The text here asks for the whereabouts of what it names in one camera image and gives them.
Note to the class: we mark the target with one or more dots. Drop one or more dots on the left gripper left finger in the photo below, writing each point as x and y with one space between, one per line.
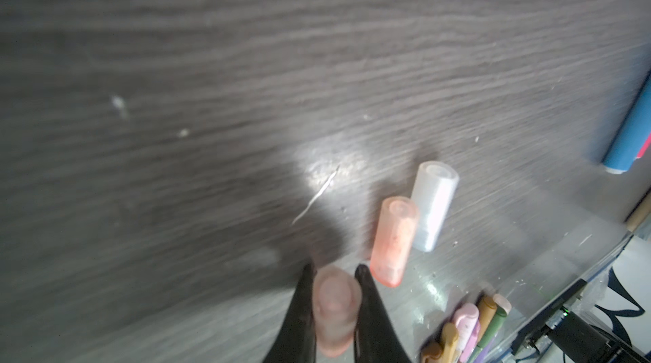
296 340

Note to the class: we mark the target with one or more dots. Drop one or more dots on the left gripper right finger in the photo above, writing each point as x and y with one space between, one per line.
375 340

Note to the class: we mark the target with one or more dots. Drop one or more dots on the clear red pen cap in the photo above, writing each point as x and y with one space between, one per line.
395 233

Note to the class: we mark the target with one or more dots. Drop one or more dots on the clear blue pen cap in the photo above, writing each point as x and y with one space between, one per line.
433 192

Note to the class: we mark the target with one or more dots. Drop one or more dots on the red pink marker pen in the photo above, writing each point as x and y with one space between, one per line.
645 147

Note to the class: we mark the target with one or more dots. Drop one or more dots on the blue marker pen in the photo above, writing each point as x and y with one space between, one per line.
632 136

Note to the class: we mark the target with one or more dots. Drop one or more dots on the dark brown marker pen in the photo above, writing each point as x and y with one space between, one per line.
431 353

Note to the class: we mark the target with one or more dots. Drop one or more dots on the gold tan marker pen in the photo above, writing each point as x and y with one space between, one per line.
448 342

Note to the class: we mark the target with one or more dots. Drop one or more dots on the light pink marker pen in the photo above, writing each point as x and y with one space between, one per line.
464 319

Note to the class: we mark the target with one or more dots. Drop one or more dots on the purple marker pen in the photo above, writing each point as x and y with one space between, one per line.
500 300

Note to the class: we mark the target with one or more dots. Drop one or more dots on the green marker pen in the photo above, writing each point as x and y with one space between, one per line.
493 328

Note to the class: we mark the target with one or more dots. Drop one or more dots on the beige whiteboard eraser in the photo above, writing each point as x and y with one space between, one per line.
639 214

